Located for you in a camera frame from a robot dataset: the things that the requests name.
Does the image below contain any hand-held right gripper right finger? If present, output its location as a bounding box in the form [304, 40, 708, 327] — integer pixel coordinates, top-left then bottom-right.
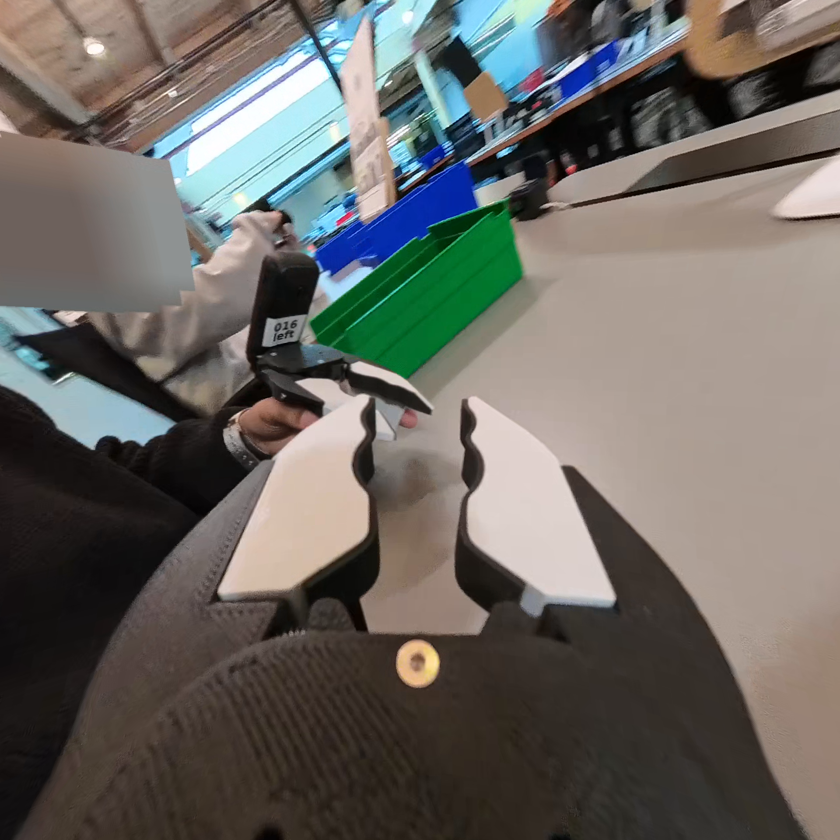
[454, 396, 618, 620]

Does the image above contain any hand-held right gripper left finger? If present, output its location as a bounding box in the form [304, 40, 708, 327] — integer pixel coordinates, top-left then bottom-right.
[217, 394, 382, 624]

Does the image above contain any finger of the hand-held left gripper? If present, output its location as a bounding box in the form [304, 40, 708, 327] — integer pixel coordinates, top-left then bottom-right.
[346, 360, 435, 417]
[299, 378, 404, 443]

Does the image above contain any green plastic bin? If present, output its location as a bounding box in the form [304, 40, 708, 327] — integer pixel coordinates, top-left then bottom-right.
[310, 199, 525, 380]

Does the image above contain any person's left forearm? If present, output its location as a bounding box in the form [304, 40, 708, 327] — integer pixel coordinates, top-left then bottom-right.
[95, 406, 255, 521]

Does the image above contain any grey desk with wooden edge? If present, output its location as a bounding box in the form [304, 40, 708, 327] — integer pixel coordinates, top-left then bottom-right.
[308, 88, 840, 840]
[459, 26, 691, 169]
[0, 307, 186, 455]

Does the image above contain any person's left hand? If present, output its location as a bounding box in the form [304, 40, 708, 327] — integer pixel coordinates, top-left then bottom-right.
[238, 397, 420, 441]

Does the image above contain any metal band wristwatch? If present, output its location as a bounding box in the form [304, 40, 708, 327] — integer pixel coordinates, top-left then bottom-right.
[223, 409, 265, 471]

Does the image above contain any blue plastic bin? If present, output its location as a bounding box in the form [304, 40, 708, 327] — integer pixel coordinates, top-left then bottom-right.
[554, 38, 622, 101]
[315, 161, 479, 277]

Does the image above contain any person's black clothing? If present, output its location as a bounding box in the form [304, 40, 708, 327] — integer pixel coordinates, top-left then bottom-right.
[0, 387, 265, 824]

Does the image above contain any black power adapter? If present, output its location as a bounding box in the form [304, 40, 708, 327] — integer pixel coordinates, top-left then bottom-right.
[508, 176, 553, 223]

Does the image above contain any dark desk cable cover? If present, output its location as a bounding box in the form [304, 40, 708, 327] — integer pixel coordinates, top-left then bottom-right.
[617, 123, 840, 199]

